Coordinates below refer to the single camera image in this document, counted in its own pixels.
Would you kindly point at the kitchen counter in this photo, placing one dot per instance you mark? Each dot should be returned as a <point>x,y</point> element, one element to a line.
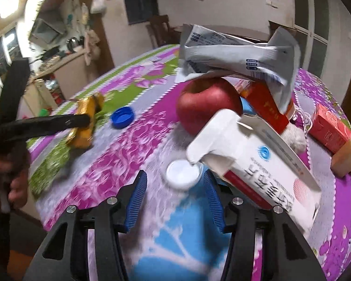
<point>73,70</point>

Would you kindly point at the yellow snack packet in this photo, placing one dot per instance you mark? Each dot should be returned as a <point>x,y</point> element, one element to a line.
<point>89,105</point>

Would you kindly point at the white and red medicine box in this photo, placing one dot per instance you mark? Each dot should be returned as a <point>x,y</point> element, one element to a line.
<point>266,166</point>

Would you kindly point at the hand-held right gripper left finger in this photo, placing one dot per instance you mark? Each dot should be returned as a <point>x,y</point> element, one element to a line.
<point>136,202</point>

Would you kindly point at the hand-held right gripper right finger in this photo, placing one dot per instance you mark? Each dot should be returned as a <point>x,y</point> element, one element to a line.
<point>214,202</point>

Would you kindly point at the orange and white packet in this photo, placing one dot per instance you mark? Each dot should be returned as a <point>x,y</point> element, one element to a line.
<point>264,105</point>

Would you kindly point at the hanging white plastic bag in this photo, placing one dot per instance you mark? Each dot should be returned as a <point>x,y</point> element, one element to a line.
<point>98,4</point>

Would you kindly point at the person's left hand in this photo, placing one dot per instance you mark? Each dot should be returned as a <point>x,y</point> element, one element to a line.
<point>17,187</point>

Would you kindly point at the dark window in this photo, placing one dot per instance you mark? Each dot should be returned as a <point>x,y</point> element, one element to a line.
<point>139,0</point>

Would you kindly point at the grey foil sachet packet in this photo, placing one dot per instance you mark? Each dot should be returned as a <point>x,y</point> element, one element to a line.
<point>216,36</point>
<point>222,58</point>

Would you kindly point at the yellow sponge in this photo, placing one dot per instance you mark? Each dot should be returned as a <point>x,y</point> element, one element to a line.
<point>346,158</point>

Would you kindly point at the white fluffy ball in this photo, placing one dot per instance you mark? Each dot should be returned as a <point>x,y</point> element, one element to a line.
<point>295,137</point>

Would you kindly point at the frosted glass double door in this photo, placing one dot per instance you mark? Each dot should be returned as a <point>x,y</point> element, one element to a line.
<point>311,20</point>

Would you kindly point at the green cup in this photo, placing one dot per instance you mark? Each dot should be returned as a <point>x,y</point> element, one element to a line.
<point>44,112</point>

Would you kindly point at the blue bottle cap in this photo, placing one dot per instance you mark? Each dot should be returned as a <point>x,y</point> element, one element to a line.
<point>122,117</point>

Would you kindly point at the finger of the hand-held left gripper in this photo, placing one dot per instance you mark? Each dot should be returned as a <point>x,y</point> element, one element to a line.
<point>55,126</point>

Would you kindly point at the hanging cloth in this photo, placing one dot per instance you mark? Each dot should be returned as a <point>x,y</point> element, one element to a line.
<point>91,46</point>

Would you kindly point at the floral purple tablecloth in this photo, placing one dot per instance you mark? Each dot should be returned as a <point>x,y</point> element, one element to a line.
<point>120,158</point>

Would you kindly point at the white round lid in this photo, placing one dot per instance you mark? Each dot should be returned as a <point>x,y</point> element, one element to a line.
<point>181,174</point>

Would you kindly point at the red apple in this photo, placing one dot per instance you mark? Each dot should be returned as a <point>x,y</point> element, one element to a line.
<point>204,105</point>

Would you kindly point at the range hood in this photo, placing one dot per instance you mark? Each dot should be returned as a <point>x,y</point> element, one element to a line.
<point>45,30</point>

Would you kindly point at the red carton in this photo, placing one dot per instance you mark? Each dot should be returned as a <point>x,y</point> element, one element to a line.
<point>329,126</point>

